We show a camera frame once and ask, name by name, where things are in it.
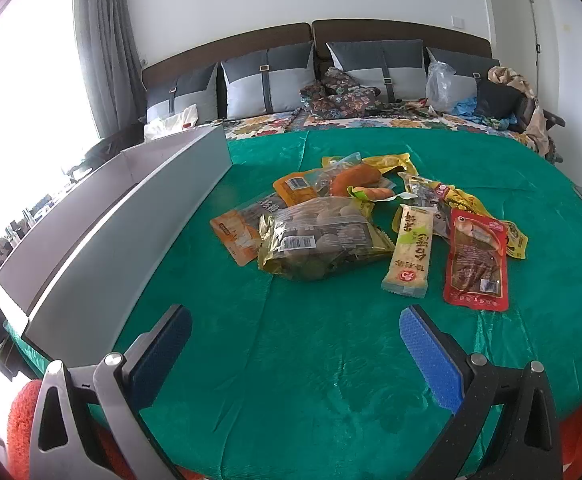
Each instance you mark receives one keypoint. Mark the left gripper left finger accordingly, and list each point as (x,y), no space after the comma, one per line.
(64,442)

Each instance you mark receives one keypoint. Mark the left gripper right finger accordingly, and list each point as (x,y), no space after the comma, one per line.
(526,442)

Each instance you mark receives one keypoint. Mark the cream yellow snack bar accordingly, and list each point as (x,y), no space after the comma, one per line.
(409,268)

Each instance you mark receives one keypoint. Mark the gold nut snack bag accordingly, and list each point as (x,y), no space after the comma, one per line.
(319,237)

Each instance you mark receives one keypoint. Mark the orange fuzzy stool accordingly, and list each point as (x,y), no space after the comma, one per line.
(19,429)

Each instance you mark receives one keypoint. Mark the red fish snack packet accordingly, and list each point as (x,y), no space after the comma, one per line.
(476,269)

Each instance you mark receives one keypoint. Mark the green satin tablecloth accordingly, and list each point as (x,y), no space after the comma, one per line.
(292,379)

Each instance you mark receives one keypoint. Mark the yellow chicken feet packet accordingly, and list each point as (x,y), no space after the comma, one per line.
(458,199)

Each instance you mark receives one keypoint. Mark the orange white snack packet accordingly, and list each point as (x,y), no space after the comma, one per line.
(238,228)

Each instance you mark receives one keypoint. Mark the clear label snack packet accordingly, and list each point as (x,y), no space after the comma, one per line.
(433,209)

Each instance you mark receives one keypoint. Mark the mini sausages packet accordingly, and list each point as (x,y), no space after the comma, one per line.
(372,194)

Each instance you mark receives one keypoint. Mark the yellow foil snack packet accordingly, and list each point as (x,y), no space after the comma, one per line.
(384,163)

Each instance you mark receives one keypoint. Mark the large sausage packet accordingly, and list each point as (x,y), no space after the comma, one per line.
(342,176)

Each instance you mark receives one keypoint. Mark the orange label snack packet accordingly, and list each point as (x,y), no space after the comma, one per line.
(300,187)

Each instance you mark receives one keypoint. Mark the beige patterned cloth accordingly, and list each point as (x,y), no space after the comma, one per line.
(533,125)

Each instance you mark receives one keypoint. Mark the blue plastic bag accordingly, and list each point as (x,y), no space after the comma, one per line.
(466,109)

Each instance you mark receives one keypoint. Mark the black bag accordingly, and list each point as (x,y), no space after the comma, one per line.
(497,100)

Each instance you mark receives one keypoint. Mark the clear plastic bag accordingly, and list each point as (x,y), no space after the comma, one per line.
(439,89)

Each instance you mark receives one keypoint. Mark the floral bed sheet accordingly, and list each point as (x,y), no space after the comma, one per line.
(412,115)

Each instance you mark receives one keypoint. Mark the grey white pillow leftmost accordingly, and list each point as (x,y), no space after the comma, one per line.
(194,88)

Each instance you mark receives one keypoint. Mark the grey white pillow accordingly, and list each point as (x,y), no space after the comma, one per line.
(268,81)
(468,68)
(194,88)
(395,67)

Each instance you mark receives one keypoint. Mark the grey curtain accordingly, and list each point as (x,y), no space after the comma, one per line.
(110,63)

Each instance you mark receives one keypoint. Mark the grey white pillow rightmost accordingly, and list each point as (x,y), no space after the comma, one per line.
(468,68)

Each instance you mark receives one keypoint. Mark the patterned folded blanket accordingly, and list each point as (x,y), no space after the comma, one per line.
(338,96)

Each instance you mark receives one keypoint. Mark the brown wooden headboard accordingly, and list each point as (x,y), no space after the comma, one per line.
(320,32)

